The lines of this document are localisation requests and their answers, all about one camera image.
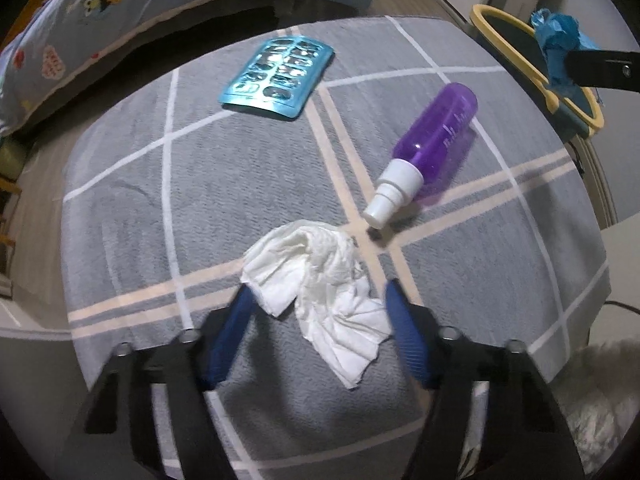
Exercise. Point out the white fuzzy cushion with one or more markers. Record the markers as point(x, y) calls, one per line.
point(600, 400)

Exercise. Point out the wooden stool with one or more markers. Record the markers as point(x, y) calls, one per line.
point(7, 210)

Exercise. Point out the blue blister pack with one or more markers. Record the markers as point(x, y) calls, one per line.
point(280, 77)

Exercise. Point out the wooden headboard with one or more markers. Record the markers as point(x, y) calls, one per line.
point(30, 15)

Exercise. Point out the purple spray bottle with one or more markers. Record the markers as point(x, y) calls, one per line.
point(440, 130)

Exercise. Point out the grey bed sheet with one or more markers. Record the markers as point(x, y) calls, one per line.
point(225, 17)

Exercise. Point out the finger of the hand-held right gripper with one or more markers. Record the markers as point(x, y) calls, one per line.
point(605, 70)

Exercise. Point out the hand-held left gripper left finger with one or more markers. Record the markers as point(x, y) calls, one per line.
point(227, 340)

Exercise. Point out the blue wrapper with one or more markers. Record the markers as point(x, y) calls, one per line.
point(557, 55)

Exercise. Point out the yellow rimmed blue trash bin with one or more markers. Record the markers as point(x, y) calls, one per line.
point(515, 35)

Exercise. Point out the green container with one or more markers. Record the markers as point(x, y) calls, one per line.
point(10, 157)

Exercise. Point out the grey plaid blanket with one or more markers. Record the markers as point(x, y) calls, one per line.
point(150, 210)

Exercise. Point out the white tissue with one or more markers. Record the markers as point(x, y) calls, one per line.
point(320, 280)

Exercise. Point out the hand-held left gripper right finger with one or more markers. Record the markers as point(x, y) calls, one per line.
point(407, 340)

